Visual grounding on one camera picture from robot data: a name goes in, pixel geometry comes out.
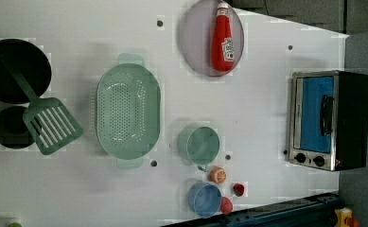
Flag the black toaster oven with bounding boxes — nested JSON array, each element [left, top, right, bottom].
[[289, 71, 368, 171]]

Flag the green metal cup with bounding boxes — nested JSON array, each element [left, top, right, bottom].
[[177, 126, 220, 172]]

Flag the green oval colander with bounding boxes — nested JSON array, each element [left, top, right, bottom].
[[96, 53, 162, 169]]

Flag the orange slice toy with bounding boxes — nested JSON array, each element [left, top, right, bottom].
[[209, 166, 227, 184]]

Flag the red ketchup bottle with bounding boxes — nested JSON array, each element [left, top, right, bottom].
[[211, 1, 235, 72]]

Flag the grey oval plate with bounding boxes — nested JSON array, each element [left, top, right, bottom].
[[180, 0, 244, 77]]

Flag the blue cup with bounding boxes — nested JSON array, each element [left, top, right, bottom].
[[187, 182, 222, 218]]

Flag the red strawberry toy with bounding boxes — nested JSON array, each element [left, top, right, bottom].
[[233, 183, 245, 197]]

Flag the pink red fruit toy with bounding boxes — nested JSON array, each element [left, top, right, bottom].
[[219, 197, 234, 215]]

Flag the green slotted spatula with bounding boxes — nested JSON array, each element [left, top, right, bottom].
[[0, 54, 83, 155]]

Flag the black round pan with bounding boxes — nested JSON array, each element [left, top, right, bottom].
[[0, 39, 52, 104]]

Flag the dark blue bin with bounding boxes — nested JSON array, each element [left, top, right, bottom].
[[162, 193, 343, 227]]

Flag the small black round pot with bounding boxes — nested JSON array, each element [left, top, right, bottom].
[[0, 106, 34, 149]]

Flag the yellow toy figure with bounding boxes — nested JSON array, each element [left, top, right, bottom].
[[335, 207, 360, 227]]

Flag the green cylinder toy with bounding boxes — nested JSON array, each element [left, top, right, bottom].
[[7, 222, 23, 227]]

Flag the black oven door handle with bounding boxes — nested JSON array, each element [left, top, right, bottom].
[[320, 95, 334, 136]]

